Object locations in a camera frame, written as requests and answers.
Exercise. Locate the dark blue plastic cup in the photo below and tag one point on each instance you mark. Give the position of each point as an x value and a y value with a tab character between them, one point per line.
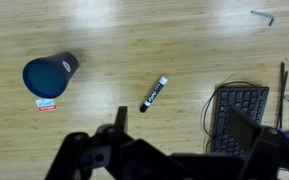
49	75

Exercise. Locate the grey metal hex key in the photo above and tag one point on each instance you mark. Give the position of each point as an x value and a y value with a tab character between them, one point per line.
264	15

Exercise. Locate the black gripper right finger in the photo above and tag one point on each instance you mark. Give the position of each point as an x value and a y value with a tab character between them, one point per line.
267	150

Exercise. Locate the black whiteboard marker white cap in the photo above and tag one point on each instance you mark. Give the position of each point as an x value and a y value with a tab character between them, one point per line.
154	94

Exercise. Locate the thin black rod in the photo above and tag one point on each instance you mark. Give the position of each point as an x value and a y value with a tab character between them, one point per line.
281	86
285	87

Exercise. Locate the white and red sticker label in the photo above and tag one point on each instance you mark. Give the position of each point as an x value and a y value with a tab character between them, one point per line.
46	104

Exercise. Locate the black computer keyboard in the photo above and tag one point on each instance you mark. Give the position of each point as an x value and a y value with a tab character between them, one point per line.
242	100

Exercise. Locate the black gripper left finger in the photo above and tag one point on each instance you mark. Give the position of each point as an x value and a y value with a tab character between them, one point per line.
84	156

